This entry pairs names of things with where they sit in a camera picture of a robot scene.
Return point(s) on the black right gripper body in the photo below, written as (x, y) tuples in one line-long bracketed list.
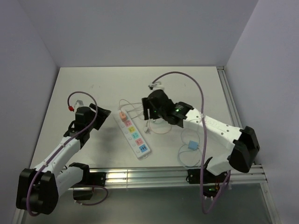
[(154, 113)]

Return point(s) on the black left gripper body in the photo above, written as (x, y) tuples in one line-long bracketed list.
[(102, 117)]

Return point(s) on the pink charger plug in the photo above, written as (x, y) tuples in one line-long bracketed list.
[(123, 116)]

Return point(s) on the white multicolour power strip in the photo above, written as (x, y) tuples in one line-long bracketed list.
[(133, 136)]

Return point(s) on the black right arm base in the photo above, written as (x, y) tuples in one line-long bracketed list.
[(193, 177)]

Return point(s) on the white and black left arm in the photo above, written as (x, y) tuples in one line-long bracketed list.
[(40, 188)]

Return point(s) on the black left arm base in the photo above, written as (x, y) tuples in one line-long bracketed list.
[(85, 190)]

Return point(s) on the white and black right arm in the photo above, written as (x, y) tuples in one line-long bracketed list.
[(240, 146)]

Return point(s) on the blue charger plug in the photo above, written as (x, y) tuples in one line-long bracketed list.
[(192, 145)]

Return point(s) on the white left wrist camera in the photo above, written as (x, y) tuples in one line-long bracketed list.
[(78, 104)]

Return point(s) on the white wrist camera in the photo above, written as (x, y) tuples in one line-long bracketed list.
[(156, 86), (78, 104)]

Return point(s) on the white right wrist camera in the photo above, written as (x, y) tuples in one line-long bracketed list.
[(156, 86)]

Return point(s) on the aluminium rail frame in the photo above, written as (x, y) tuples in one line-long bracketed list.
[(153, 190)]

